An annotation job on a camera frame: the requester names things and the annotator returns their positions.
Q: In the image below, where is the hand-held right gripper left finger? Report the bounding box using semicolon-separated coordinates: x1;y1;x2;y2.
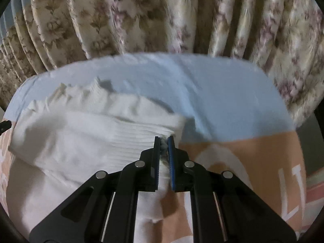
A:
29;136;162;243

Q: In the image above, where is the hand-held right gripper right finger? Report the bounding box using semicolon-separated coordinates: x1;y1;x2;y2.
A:
167;135;296;243

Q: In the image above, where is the white knit garment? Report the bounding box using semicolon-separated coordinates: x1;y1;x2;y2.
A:
6;77;186;243

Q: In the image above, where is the blue and orange printed bedsheet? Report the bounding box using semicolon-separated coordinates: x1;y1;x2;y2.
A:
0;52;308;243

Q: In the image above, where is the floral curtain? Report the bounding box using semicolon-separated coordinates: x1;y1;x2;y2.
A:
0;0;324;129

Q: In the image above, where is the pink striped cloth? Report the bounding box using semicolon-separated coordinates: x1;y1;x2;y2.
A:
306;168;324;205

